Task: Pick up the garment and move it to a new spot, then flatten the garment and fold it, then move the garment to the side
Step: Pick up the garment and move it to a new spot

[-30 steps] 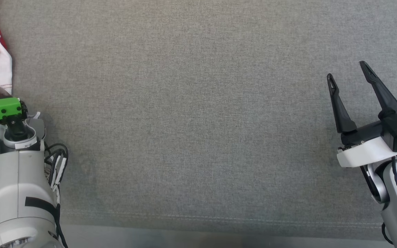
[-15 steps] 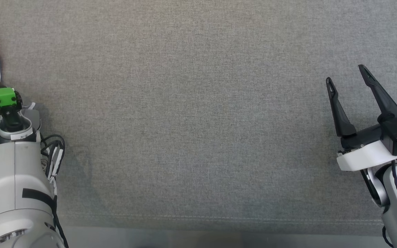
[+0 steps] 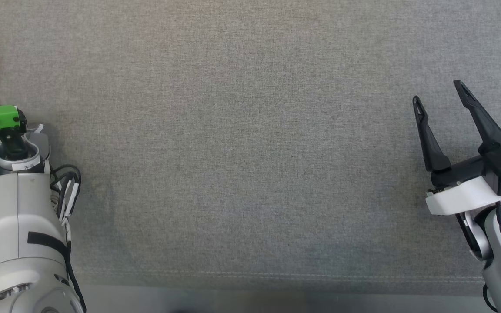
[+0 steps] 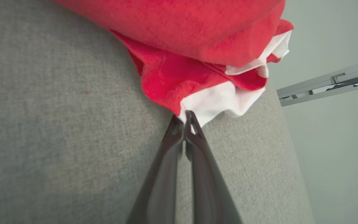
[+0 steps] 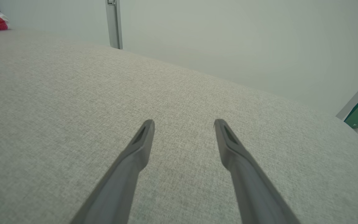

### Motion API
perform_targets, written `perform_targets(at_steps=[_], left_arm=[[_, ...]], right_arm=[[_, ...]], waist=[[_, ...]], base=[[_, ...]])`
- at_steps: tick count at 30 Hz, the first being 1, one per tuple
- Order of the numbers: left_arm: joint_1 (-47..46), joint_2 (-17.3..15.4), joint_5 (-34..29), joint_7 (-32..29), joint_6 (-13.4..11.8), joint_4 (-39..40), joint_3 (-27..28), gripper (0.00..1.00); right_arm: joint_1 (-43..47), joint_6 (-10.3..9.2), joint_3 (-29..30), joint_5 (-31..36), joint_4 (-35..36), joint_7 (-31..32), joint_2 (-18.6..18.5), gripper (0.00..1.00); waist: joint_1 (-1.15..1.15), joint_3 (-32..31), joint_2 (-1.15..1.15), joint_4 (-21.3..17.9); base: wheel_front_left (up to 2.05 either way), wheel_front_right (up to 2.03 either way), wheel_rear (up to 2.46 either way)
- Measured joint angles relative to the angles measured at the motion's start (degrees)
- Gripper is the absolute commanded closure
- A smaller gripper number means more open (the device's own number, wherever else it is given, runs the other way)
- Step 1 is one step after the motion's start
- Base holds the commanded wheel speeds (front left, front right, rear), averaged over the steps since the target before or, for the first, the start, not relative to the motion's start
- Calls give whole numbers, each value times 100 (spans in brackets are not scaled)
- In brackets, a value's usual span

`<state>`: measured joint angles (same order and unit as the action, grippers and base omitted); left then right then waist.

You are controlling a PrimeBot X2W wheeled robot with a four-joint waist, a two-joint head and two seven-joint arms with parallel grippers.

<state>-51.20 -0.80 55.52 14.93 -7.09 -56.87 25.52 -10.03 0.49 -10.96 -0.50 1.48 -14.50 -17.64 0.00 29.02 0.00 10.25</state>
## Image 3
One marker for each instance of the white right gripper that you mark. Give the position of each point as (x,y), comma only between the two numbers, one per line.
(463,195)

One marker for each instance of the grey fabric sofa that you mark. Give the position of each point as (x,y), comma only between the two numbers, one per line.
(250,130)

